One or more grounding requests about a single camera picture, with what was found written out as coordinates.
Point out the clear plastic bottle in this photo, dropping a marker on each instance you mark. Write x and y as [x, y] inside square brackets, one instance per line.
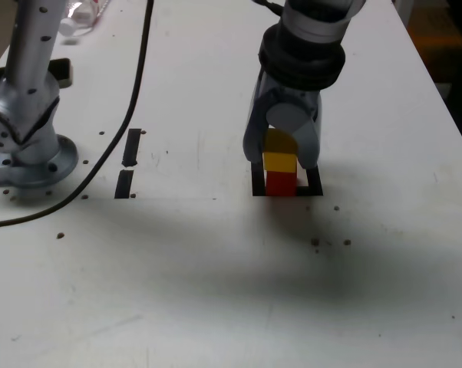
[81, 13]

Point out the black flat device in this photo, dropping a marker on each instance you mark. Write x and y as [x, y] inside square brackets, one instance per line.
[64, 71]

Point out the red cube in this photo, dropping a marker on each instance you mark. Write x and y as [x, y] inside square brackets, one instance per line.
[280, 184]

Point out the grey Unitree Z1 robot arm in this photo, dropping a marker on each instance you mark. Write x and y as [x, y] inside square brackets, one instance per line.
[27, 50]

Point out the black tape strip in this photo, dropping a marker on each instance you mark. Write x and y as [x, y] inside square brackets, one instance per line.
[133, 145]

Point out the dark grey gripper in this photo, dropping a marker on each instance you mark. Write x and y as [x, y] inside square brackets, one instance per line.
[292, 96]

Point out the black tape square outline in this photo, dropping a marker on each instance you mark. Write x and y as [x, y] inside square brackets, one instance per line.
[315, 184]

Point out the yellow cube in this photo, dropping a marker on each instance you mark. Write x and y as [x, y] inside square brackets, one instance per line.
[279, 161]

